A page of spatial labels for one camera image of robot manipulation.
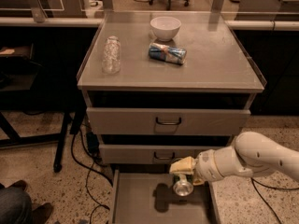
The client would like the bottom grey drawer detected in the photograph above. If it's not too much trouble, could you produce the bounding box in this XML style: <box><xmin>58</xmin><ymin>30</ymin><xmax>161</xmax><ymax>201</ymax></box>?
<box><xmin>108</xmin><ymin>169</ymin><xmax>218</xmax><ymax>224</ymax></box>

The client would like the black floor cable left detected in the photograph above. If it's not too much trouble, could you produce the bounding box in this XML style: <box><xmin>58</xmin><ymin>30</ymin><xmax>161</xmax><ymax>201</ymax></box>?
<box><xmin>70</xmin><ymin>121</ymin><xmax>114</xmax><ymax>224</ymax></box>

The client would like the brown shoe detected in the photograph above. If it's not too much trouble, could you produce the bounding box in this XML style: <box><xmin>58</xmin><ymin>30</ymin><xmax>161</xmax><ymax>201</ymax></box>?
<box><xmin>33</xmin><ymin>203</ymin><xmax>53</xmax><ymax>224</ymax></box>

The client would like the black table stand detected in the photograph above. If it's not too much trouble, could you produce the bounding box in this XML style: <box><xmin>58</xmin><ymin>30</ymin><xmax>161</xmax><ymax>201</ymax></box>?
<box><xmin>0</xmin><ymin>45</ymin><xmax>84</xmax><ymax>173</ymax></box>

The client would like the middle grey drawer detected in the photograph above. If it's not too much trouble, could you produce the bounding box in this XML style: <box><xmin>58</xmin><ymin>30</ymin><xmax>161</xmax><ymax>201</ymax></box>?
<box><xmin>99</xmin><ymin>145</ymin><xmax>221</xmax><ymax>164</ymax></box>

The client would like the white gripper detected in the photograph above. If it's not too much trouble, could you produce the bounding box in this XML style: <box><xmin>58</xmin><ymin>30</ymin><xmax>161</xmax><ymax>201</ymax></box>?
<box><xmin>169</xmin><ymin>149</ymin><xmax>223</xmax><ymax>186</ymax></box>

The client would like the black floor cable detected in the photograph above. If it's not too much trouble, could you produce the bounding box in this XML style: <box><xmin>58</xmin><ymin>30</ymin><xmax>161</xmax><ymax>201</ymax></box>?
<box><xmin>70</xmin><ymin>121</ymin><xmax>114</xmax><ymax>224</ymax></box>
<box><xmin>250</xmin><ymin>177</ymin><xmax>299</xmax><ymax>224</ymax></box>

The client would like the blue soda can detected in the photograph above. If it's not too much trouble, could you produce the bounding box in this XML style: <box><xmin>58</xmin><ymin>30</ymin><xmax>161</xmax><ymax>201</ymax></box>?
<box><xmin>149</xmin><ymin>43</ymin><xmax>187</xmax><ymax>65</ymax></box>

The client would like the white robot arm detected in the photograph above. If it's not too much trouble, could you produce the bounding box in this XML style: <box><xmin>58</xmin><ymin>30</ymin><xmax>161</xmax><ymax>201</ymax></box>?
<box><xmin>169</xmin><ymin>132</ymin><xmax>299</xmax><ymax>185</ymax></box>

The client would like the clear plastic bottle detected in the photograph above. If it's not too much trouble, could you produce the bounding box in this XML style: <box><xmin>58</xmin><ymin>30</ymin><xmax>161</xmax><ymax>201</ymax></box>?
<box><xmin>102</xmin><ymin>35</ymin><xmax>121</xmax><ymax>74</ymax></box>

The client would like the black power adapter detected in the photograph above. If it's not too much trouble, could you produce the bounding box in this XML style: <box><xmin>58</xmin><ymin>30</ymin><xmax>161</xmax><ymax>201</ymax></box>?
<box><xmin>86</xmin><ymin>133</ymin><xmax>99</xmax><ymax>154</ymax></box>

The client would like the grey drawer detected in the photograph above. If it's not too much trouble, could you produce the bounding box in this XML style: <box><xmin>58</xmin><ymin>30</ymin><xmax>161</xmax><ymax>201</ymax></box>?
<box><xmin>87</xmin><ymin>107</ymin><xmax>250</xmax><ymax>136</ymax></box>
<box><xmin>99</xmin><ymin>145</ymin><xmax>221</xmax><ymax>164</ymax></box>
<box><xmin>108</xmin><ymin>169</ymin><xmax>218</xmax><ymax>224</ymax></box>

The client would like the green soda can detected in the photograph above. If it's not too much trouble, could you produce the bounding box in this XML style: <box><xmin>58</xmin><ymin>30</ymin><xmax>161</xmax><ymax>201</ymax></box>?
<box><xmin>173</xmin><ymin>174</ymin><xmax>193</xmax><ymax>197</ymax></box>

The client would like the black floor cable right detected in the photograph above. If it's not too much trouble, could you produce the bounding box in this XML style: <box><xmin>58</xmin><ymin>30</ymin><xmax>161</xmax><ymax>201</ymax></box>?
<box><xmin>250</xmin><ymin>177</ymin><xmax>299</xmax><ymax>224</ymax></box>

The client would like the white bowl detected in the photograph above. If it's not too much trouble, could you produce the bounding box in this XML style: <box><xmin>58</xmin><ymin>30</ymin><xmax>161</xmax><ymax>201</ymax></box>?
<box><xmin>150</xmin><ymin>17</ymin><xmax>181</xmax><ymax>41</ymax></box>

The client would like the top grey drawer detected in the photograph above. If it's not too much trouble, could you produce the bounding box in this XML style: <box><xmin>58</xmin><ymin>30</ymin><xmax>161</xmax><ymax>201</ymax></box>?
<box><xmin>87</xmin><ymin>107</ymin><xmax>250</xmax><ymax>136</ymax></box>

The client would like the grey drawer cabinet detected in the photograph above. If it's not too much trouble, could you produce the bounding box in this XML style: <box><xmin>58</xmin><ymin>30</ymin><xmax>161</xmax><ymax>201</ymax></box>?
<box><xmin>77</xmin><ymin>10</ymin><xmax>268</xmax><ymax>224</ymax></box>

